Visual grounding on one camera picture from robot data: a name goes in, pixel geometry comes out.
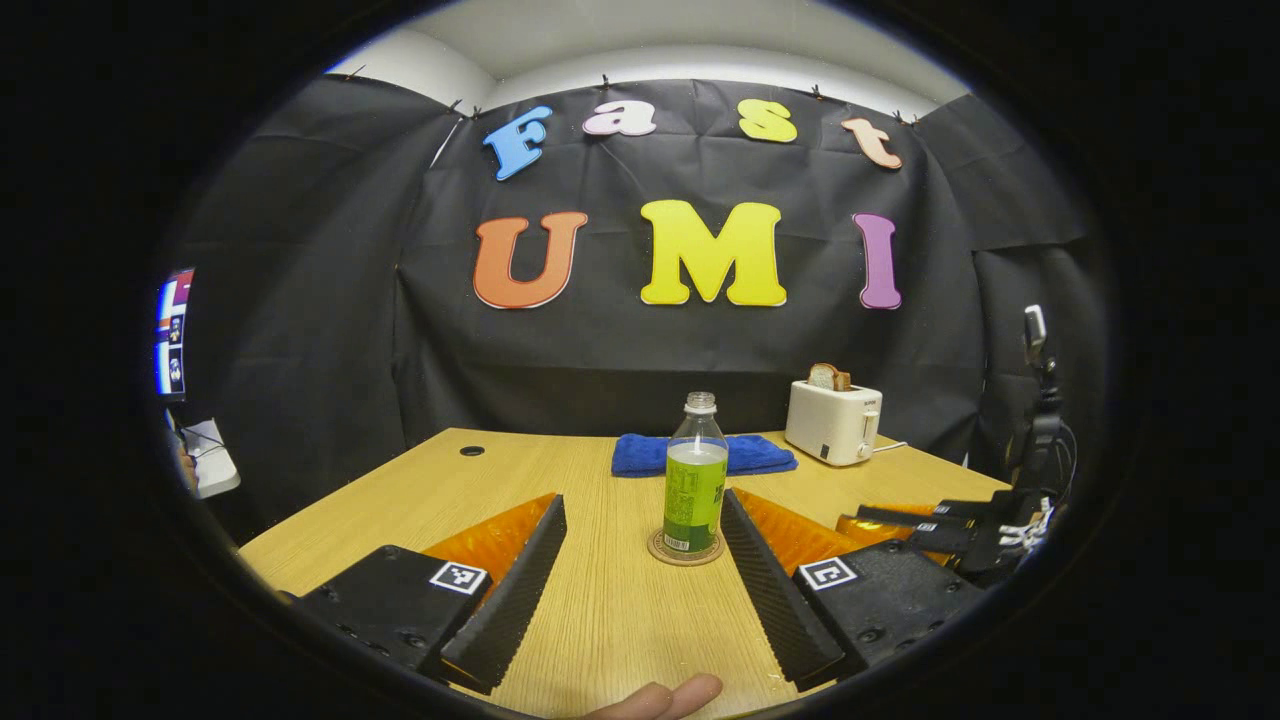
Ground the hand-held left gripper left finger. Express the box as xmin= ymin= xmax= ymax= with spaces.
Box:
xmin=290 ymin=493 xmax=568 ymax=696

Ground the white toaster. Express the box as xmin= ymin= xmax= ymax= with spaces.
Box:
xmin=784 ymin=379 xmax=884 ymax=468

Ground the computer monitor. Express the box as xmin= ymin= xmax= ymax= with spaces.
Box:
xmin=153 ymin=268 xmax=197 ymax=401

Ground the white side table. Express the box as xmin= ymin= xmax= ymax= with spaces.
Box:
xmin=175 ymin=418 xmax=242 ymax=499

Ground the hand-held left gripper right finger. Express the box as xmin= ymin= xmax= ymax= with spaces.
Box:
xmin=720 ymin=488 xmax=986 ymax=691

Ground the blue folded towel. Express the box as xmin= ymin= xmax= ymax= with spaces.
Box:
xmin=611 ymin=433 xmax=799 ymax=478

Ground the round cork coaster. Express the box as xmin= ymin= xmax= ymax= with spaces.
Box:
xmin=647 ymin=527 xmax=725 ymax=568

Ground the clear green-label water bottle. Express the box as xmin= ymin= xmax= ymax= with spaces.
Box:
xmin=662 ymin=392 xmax=730 ymax=554

